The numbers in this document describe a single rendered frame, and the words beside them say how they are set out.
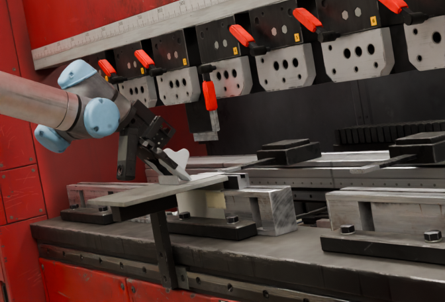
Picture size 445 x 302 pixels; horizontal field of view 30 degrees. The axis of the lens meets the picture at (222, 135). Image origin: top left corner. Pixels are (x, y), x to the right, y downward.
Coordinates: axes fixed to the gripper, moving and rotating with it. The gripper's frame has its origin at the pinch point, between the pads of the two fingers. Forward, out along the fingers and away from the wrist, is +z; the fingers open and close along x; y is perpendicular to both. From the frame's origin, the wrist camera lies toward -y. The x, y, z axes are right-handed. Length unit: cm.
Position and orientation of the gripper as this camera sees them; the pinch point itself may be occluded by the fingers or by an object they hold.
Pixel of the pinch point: (177, 179)
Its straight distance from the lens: 188.8
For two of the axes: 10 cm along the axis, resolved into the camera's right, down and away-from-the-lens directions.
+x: -5.5, 0.4, 8.3
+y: 5.1, -7.8, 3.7
